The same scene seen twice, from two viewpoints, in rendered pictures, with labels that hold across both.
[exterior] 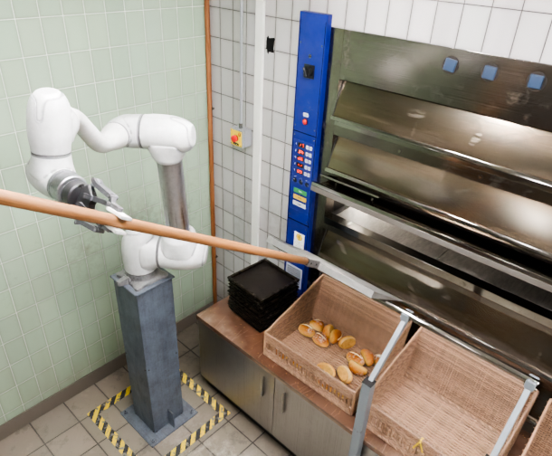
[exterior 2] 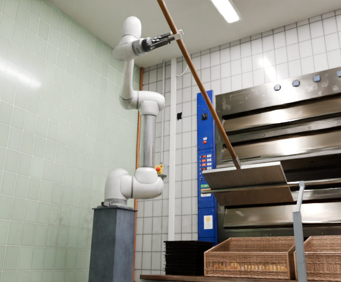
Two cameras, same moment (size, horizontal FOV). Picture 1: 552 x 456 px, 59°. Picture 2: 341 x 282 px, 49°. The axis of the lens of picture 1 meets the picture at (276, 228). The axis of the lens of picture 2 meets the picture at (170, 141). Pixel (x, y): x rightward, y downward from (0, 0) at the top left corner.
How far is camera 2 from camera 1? 2.00 m
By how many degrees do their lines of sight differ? 50
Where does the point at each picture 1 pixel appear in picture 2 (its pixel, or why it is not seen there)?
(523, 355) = not seen: outside the picture
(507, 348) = not seen: outside the picture
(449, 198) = (298, 145)
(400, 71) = (254, 99)
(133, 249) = (117, 177)
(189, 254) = (155, 179)
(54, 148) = (136, 33)
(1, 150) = (39, 125)
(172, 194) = (149, 134)
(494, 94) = (301, 90)
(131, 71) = (104, 123)
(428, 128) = (275, 117)
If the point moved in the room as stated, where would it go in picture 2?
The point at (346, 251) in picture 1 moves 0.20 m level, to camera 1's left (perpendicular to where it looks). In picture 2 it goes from (243, 214) to (218, 213)
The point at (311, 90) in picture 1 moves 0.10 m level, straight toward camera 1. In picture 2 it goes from (207, 125) to (209, 121)
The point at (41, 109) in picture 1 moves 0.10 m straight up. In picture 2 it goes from (133, 19) to (134, 4)
